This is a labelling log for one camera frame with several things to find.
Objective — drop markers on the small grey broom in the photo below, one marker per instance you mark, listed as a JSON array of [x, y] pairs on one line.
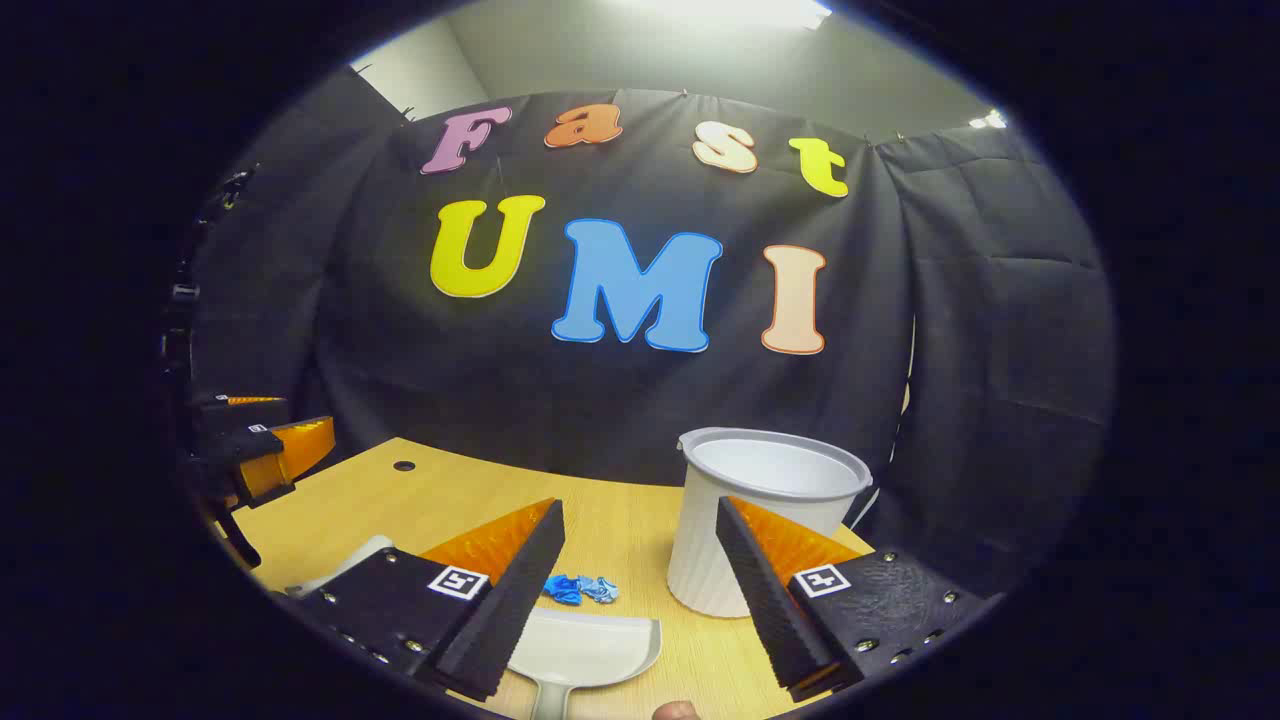
[[345, 565]]

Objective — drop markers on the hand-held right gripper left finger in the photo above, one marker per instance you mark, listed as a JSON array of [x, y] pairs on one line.
[[515, 600]]

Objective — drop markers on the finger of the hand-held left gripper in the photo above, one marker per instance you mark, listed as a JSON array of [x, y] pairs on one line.
[[235, 412], [262, 455]]

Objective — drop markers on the deep blue paper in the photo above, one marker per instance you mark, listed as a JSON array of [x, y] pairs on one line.
[[564, 588]]

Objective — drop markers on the white ribbed garbage bin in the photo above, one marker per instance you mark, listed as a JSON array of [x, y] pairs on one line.
[[770, 470]]

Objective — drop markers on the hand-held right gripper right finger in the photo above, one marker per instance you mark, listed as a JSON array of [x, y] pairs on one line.
[[765, 590]]

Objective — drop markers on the grey plastic dustpan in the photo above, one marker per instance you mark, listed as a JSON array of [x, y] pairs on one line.
[[585, 645]]

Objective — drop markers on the ceiling light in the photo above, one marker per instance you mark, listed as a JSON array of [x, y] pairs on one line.
[[990, 120], [740, 10]]

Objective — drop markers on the black backdrop cloth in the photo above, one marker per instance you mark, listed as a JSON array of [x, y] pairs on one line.
[[620, 410]]

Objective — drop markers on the wooden desktop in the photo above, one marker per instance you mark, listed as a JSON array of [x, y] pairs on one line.
[[620, 530]]

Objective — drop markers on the light blue paper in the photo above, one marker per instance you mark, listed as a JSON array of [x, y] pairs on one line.
[[602, 589]]

